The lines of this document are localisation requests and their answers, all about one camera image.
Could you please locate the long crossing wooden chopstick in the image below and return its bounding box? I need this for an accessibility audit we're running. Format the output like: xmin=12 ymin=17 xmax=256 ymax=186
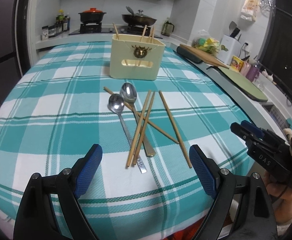
xmin=103 ymin=86 xmax=179 ymax=144

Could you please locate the large steel spoon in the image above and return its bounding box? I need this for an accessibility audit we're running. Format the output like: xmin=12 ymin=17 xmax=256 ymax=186
xmin=120 ymin=82 xmax=155 ymax=157

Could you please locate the small steel spoon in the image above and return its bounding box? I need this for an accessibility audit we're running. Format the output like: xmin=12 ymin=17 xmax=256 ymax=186
xmin=107 ymin=93 xmax=148 ymax=174

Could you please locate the person's right hand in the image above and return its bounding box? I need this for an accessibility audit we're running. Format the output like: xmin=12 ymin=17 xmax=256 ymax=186
xmin=263 ymin=171 xmax=292 ymax=224

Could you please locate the green cutting mat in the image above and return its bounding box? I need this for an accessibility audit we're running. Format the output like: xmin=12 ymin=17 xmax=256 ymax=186
xmin=206 ymin=66 xmax=268 ymax=102

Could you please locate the purple cup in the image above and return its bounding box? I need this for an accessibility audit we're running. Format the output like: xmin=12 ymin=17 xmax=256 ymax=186
xmin=246 ymin=63 xmax=260 ymax=82

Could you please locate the yellow printed box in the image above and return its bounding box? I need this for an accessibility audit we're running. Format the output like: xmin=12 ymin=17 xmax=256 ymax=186
xmin=230 ymin=56 xmax=244 ymax=72

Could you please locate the white knife block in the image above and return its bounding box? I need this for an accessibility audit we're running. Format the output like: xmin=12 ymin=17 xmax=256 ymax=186
xmin=217 ymin=21 xmax=241 ymax=65

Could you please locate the wooden cutting board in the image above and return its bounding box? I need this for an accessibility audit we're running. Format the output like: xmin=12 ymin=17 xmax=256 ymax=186
xmin=179 ymin=44 xmax=229 ymax=69

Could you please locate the bag of colourful sponges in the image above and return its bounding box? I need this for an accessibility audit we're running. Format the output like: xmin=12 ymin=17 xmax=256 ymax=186
xmin=191 ymin=30 xmax=228 ymax=56

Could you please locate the black tray under board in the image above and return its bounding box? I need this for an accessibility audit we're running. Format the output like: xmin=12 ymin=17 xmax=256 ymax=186
xmin=176 ymin=46 xmax=203 ymax=64

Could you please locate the teal white plaid tablecloth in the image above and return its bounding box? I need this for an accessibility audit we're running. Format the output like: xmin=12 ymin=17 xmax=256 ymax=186
xmin=0 ymin=42 xmax=253 ymax=239

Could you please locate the dark glass kettle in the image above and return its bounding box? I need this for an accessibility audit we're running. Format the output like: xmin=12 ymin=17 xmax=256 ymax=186
xmin=161 ymin=18 xmax=175 ymax=36

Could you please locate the chopstick in holder right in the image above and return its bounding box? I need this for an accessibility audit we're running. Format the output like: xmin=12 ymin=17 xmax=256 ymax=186
xmin=147 ymin=26 xmax=155 ymax=43

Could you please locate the chopstick in holder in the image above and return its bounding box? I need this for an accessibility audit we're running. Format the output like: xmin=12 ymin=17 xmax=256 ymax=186
xmin=140 ymin=25 xmax=147 ymax=42
xmin=113 ymin=22 xmax=120 ymax=40
xmin=147 ymin=26 xmax=155 ymax=43

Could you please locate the cream utensil holder box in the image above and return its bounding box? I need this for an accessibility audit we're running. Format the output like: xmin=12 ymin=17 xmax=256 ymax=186
xmin=110 ymin=34 xmax=165 ymax=81

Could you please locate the chopstick in holder middle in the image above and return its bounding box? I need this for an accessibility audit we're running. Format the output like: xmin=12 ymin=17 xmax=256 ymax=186
xmin=140 ymin=25 xmax=147 ymax=42

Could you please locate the black wok glass lid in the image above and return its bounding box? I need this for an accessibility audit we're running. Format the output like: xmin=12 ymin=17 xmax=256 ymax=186
xmin=122 ymin=6 xmax=157 ymax=27

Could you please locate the chopstick in holder left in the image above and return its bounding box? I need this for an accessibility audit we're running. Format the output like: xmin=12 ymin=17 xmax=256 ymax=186
xmin=113 ymin=22 xmax=120 ymax=40

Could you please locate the black gas stove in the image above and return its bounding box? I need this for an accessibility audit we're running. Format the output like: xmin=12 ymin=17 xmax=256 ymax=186
xmin=68 ymin=22 xmax=163 ymax=40

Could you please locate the black pot orange lid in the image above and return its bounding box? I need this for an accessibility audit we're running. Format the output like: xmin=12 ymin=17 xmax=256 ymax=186
xmin=79 ymin=8 xmax=106 ymax=24

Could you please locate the condiment bottles rack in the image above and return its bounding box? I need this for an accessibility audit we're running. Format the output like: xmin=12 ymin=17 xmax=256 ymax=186
xmin=41 ymin=9 xmax=71 ymax=41

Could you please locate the wall hung snack bag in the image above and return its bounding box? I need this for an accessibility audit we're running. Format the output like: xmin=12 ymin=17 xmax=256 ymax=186
xmin=240 ymin=0 xmax=259 ymax=22

